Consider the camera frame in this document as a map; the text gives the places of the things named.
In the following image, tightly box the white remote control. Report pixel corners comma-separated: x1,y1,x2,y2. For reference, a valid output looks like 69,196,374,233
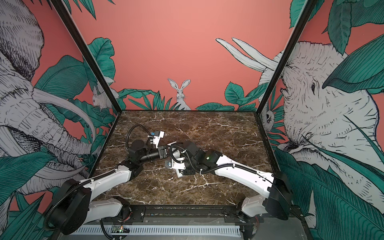
168,142,186,178

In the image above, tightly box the black frame post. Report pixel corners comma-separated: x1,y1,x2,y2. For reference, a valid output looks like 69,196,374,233
256,0,318,116
50,0,123,115

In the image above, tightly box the black right frame post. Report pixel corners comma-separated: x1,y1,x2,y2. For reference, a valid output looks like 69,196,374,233
256,0,318,116

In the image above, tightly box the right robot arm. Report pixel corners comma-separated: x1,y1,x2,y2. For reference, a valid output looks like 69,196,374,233
168,141,293,220

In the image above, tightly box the white ventilated strip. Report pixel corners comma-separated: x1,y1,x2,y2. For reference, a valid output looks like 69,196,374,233
70,224,242,236

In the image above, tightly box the black left frame post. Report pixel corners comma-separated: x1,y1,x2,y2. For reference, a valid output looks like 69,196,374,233
50,0,123,115

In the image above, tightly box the black front mounting rail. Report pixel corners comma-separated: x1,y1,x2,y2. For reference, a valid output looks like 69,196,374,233
101,204,304,224

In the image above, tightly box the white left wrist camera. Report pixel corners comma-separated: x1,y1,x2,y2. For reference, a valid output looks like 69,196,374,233
148,131,165,149

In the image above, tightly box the small circuit board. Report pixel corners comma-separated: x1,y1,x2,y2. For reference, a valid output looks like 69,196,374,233
111,225,131,235

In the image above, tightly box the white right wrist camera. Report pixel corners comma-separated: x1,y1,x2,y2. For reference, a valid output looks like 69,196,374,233
165,160,186,170

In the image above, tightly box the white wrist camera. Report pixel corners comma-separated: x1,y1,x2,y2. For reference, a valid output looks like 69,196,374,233
165,160,186,170
148,131,165,149

